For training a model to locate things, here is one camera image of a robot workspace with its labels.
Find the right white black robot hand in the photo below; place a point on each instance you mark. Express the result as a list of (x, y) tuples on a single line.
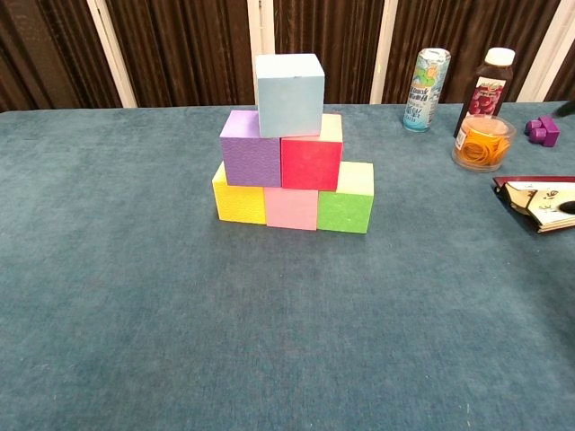
[(567, 110)]

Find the green foam cube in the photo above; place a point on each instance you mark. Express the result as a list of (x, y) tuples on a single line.
[(346, 211)]

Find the red foam cube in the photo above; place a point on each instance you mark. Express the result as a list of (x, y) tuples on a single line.
[(310, 164)]

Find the light blue foam cube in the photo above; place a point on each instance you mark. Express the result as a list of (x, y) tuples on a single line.
[(292, 103)]

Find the purple foam cube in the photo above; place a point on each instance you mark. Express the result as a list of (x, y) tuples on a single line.
[(249, 159)]

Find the yellow foam cube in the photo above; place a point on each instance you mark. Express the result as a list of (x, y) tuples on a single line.
[(238, 204)]

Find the purple toy brick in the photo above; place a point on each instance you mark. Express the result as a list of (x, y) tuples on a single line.
[(543, 132)]

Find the dark juice bottle white cap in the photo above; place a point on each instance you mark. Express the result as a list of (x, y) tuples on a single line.
[(489, 90)]

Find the orange lidded cup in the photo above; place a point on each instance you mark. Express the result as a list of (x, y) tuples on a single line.
[(483, 143)]

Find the red paper folding fan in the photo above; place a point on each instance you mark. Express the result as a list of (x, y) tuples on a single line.
[(539, 211)]

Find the white green drink can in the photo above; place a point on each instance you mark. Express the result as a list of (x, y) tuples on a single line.
[(424, 94)]

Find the pink foam cube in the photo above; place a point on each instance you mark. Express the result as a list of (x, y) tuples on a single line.
[(292, 208)]

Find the dark brown curtain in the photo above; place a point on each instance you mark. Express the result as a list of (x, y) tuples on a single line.
[(188, 49)]

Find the teal table cloth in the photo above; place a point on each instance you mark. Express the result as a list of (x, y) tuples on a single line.
[(112, 269)]

